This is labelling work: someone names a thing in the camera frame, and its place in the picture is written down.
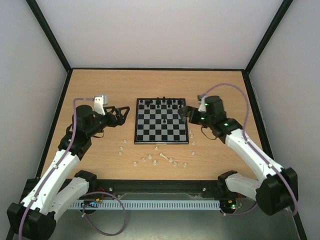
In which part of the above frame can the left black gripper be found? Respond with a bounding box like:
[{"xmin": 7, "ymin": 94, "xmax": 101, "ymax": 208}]
[{"xmin": 87, "ymin": 106, "xmax": 130, "ymax": 137}]

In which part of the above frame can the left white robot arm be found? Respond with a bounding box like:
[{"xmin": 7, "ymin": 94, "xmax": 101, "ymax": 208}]
[{"xmin": 7, "ymin": 105, "xmax": 130, "ymax": 240}]

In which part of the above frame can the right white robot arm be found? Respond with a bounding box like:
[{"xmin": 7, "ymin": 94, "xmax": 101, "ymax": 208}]
[{"xmin": 178, "ymin": 95, "xmax": 299, "ymax": 216}]

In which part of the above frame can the black and silver chessboard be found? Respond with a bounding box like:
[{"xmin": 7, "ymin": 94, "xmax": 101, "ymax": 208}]
[{"xmin": 134, "ymin": 97, "xmax": 189, "ymax": 145}]

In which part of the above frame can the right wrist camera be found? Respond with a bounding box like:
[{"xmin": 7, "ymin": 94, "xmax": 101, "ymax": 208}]
[{"xmin": 197, "ymin": 95, "xmax": 207, "ymax": 112}]

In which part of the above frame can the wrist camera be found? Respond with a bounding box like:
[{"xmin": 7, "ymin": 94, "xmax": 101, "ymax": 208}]
[
  {"xmin": 93, "ymin": 94, "xmax": 108, "ymax": 116},
  {"xmin": 197, "ymin": 95, "xmax": 207, "ymax": 112}
]

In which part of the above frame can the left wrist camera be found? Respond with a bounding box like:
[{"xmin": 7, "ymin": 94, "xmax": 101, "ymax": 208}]
[{"xmin": 93, "ymin": 94, "xmax": 108, "ymax": 116}]

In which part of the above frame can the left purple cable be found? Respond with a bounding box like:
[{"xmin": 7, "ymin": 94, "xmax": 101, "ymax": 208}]
[{"xmin": 17, "ymin": 96, "xmax": 96, "ymax": 240}]

